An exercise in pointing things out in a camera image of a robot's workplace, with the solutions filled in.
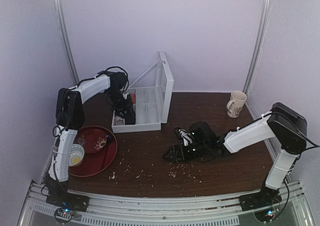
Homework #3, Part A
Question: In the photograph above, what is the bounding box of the black striped underwear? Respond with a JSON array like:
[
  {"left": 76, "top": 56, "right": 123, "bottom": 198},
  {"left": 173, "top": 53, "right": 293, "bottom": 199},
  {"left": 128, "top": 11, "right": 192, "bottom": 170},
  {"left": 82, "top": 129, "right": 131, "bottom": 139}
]
[{"left": 121, "top": 98, "right": 136, "bottom": 125}]

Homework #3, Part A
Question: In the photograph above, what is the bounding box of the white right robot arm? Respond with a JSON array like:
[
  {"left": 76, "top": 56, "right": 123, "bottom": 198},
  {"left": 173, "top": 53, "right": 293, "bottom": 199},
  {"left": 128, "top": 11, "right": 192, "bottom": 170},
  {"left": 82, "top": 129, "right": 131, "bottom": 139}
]
[{"left": 162, "top": 102, "right": 319, "bottom": 193}]

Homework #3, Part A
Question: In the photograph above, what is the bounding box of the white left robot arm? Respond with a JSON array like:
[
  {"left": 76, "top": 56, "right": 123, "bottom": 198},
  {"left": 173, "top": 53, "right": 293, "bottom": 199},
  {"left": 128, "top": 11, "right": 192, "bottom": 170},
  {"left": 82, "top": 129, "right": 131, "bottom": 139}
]
[{"left": 45, "top": 66, "right": 136, "bottom": 194}]

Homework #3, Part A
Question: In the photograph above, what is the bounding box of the red rolled cloth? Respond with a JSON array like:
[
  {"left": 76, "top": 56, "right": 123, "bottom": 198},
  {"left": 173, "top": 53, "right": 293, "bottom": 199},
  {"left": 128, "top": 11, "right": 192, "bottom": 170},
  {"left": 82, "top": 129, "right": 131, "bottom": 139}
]
[{"left": 130, "top": 93, "right": 136, "bottom": 104}]

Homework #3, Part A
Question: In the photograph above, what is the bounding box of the white compartment organizer box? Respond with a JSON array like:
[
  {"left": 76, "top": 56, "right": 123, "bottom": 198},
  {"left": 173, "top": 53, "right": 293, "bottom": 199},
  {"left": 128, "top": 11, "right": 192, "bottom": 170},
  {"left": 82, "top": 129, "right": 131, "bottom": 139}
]
[{"left": 111, "top": 50, "right": 174, "bottom": 133}]

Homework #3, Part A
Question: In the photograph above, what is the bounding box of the grey folded cloth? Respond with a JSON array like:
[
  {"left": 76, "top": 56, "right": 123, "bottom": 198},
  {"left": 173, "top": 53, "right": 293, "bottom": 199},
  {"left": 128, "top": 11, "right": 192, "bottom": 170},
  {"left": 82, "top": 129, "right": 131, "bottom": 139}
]
[{"left": 113, "top": 115, "right": 126, "bottom": 126}]

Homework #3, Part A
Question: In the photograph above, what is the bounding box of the cream floral mug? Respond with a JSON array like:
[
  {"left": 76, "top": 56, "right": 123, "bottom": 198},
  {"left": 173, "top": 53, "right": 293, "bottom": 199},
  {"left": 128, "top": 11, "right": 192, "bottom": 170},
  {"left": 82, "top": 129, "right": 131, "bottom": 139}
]
[{"left": 226, "top": 90, "right": 247, "bottom": 118}]

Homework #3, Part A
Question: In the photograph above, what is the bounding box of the purple spoon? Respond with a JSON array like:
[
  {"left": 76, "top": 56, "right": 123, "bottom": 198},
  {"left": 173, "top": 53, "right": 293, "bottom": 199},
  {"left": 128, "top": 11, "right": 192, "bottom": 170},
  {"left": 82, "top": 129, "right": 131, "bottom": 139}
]
[{"left": 100, "top": 135, "right": 113, "bottom": 170}]

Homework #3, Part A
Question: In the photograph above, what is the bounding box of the red floral plate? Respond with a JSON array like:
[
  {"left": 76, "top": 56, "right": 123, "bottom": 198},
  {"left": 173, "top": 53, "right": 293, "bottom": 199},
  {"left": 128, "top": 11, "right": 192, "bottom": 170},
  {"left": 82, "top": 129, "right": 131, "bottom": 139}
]
[{"left": 75, "top": 128, "right": 109, "bottom": 154}]

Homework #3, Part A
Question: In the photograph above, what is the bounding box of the blue patterned bowl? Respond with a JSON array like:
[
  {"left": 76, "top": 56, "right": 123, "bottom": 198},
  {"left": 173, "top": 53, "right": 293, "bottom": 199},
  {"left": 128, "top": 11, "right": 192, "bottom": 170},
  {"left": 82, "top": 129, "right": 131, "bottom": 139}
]
[{"left": 68, "top": 144, "right": 85, "bottom": 167}]

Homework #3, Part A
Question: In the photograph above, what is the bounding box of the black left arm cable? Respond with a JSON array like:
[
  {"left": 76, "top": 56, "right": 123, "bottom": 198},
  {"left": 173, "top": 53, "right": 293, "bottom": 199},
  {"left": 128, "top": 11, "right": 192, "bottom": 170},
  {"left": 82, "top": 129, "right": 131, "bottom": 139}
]
[{"left": 103, "top": 66, "right": 130, "bottom": 92}]

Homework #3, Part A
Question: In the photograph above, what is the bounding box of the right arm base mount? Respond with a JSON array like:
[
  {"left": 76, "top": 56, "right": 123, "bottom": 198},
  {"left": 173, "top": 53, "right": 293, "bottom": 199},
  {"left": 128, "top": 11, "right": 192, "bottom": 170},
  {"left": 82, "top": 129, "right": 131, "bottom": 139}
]
[{"left": 238, "top": 181, "right": 290, "bottom": 224}]

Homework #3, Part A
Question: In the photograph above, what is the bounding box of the left aluminium frame post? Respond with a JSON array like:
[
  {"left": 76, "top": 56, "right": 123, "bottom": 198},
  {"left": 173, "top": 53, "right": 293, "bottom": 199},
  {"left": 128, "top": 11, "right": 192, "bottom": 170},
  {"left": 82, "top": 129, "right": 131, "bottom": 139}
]
[{"left": 53, "top": 0, "right": 80, "bottom": 85}]

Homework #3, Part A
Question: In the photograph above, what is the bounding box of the aluminium frame post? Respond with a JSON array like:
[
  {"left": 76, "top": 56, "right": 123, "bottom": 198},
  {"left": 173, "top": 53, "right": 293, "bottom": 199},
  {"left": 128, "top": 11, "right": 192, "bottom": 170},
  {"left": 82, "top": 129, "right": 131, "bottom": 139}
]
[
  {"left": 243, "top": 0, "right": 272, "bottom": 97},
  {"left": 53, "top": 0, "right": 80, "bottom": 85}
]

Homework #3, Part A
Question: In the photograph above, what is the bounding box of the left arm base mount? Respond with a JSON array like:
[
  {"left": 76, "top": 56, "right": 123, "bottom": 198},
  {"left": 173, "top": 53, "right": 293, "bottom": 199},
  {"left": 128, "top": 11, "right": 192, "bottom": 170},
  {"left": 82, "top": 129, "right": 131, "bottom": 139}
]
[{"left": 46, "top": 184, "right": 90, "bottom": 225}]

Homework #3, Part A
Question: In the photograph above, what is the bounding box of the aluminium front rail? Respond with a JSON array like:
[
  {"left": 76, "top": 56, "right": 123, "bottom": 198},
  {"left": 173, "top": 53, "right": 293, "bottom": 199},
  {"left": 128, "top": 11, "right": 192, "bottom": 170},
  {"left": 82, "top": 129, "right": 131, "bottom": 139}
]
[{"left": 17, "top": 181, "right": 308, "bottom": 226}]

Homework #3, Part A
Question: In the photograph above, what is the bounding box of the right aluminium frame post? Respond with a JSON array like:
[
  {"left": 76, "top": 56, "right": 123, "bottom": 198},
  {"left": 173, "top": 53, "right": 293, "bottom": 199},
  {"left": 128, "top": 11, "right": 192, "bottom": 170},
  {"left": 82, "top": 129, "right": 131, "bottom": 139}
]
[{"left": 243, "top": 0, "right": 272, "bottom": 97}]

